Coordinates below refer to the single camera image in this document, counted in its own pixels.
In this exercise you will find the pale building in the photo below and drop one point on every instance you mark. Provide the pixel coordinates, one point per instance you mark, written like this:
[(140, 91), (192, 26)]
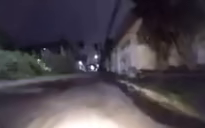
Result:
[(136, 50)]

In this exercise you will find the large dark tree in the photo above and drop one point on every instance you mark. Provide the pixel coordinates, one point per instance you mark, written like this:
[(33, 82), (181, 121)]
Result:
[(173, 26)]

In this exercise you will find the pale kerb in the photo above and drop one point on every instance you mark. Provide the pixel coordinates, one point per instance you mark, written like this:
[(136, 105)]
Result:
[(156, 98)]

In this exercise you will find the tall dark pole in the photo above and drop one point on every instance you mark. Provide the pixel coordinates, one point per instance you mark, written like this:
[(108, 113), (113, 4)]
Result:
[(110, 36)]

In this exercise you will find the green bushes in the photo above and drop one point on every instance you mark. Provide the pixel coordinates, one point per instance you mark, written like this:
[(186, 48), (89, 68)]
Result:
[(20, 63)]

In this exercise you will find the grey asphalt road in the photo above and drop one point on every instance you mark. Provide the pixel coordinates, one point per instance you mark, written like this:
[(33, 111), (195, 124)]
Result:
[(80, 103)]

